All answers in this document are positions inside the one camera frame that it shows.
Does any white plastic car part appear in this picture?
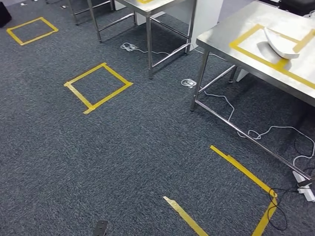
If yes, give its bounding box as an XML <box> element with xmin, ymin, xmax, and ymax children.
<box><xmin>263</xmin><ymin>27</ymin><xmax>300</xmax><ymax>60</ymax></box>

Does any yellow floor tape square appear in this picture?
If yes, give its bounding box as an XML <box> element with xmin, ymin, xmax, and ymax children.
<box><xmin>63</xmin><ymin>62</ymin><xmax>134</xmax><ymax>115</ymax></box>
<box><xmin>6</xmin><ymin>16</ymin><xmax>59</xmax><ymax>46</ymax></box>

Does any white floor cable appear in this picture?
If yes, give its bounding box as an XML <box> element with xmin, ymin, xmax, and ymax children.
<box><xmin>196</xmin><ymin>86</ymin><xmax>295</xmax><ymax>141</ymax></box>
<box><xmin>292</xmin><ymin>128</ymin><xmax>315</xmax><ymax>167</ymax></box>
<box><xmin>120</xmin><ymin>42</ymin><xmax>225</xmax><ymax>61</ymax></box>

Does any black floor cable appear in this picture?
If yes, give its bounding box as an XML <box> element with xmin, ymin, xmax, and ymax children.
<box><xmin>267</xmin><ymin>138</ymin><xmax>315</xmax><ymax>232</ymax></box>

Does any black robot foot plate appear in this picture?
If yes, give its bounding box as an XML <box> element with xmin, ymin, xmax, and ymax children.
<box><xmin>92</xmin><ymin>220</ymin><xmax>109</xmax><ymax>236</ymax></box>

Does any yellow floor tape outline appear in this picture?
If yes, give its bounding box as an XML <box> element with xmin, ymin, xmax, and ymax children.
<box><xmin>162</xmin><ymin>145</ymin><xmax>278</xmax><ymax>236</ymax></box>

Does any stainless steel workbench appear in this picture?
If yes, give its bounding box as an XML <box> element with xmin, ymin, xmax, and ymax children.
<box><xmin>190</xmin><ymin>0</ymin><xmax>315</xmax><ymax>181</ymax></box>
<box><xmin>87</xmin><ymin>0</ymin><xmax>198</xmax><ymax>80</ymax></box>

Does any white power strip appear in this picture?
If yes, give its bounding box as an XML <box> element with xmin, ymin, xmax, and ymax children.
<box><xmin>181</xmin><ymin>78</ymin><xmax>197</xmax><ymax>89</ymax></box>
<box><xmin>292</xmin><ymin>171</ymin><xmax>315</xmax><ymax>203</ymax></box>

